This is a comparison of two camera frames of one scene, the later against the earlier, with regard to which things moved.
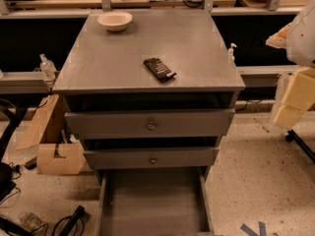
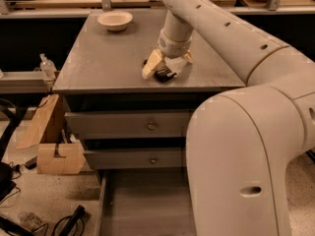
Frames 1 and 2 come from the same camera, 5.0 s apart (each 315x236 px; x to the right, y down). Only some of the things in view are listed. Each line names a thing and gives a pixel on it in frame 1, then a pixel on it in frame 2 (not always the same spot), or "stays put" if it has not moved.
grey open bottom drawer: [154, 202] stays put
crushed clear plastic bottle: [30, 220] stays put
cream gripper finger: [286, 37] -> [175, 48]
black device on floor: [73, 222] stays put
